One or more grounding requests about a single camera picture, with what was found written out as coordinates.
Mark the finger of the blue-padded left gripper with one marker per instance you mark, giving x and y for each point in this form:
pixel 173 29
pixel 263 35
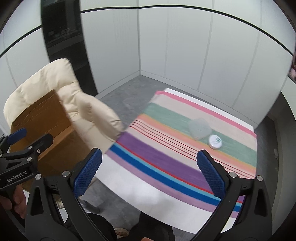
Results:
pixel 35 149
pixel 9 140

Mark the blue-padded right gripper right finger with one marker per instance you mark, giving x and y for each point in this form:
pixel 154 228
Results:
pixel 254 220

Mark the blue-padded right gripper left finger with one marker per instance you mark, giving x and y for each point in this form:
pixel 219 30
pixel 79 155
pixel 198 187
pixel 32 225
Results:
pixel 44 221

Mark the person's left hand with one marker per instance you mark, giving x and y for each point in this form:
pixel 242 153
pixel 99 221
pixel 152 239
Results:
pixel 17 203

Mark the brown cardboard box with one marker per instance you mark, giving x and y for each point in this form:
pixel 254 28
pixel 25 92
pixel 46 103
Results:
pixel 46 115

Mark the cream padded armchair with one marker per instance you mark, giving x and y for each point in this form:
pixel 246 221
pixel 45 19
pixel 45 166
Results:
pixel 96 123

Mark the white round tin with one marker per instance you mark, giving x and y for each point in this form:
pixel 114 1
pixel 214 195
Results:
pixel 215 142

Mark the translucent square plastic case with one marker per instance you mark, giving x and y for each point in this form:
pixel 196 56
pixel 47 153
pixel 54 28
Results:
pixel 199 128

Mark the striped colourful cloth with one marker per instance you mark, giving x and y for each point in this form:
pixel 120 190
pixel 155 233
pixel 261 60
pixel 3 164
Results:
pixel 158 148

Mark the black glass cabinet panel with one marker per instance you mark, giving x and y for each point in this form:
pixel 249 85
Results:
pixel 63 36

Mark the pink bag on shelf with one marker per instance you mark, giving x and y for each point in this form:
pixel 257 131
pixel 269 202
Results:
pixel 292 72

